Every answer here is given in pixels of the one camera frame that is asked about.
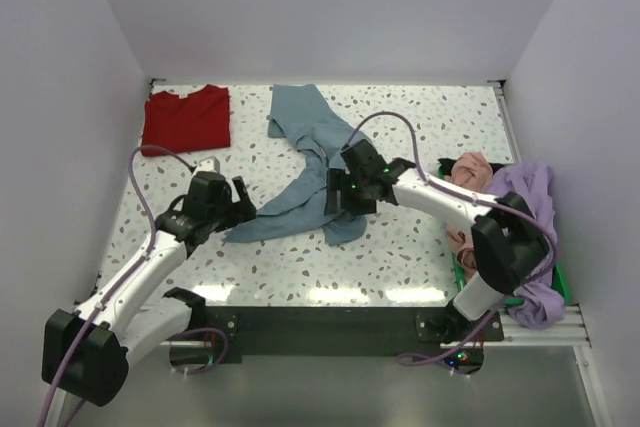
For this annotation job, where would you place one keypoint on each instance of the crumpled lilac t-shirt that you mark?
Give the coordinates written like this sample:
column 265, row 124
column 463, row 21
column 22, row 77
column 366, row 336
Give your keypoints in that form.
column 531, row 181

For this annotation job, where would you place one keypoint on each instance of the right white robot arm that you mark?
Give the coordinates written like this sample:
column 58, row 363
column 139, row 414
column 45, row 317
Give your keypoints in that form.
column 509, row 244

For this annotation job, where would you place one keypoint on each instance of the crumpled pink t-shirt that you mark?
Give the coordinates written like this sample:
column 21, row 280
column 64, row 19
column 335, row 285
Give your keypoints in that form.
column 473, row 172

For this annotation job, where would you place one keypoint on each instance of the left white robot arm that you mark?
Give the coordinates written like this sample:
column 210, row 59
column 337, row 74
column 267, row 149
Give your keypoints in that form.
column 89, row 352

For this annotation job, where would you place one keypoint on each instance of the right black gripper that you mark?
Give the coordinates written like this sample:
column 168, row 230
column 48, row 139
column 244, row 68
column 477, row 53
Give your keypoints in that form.
column 338, row 179

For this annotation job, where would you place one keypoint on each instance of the green plastic bin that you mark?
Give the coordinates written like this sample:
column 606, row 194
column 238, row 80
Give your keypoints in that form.
column 559, row 283

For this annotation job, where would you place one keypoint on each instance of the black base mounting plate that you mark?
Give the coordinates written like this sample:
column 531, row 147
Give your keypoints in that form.
column 232, row 333

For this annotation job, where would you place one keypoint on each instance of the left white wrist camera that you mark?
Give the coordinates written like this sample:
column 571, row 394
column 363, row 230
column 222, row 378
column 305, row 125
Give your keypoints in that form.
column 209, row 165

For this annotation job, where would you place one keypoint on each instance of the blue-grey t-shirt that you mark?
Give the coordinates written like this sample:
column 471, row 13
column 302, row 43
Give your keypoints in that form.
column 302, row 116

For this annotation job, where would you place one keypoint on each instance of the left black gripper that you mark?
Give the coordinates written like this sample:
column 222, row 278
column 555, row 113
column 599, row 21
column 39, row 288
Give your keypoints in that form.
column 239, row 212

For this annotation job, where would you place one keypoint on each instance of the folded red t-shirt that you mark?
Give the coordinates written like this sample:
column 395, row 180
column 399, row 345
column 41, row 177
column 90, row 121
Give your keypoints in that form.
column 185, row 123

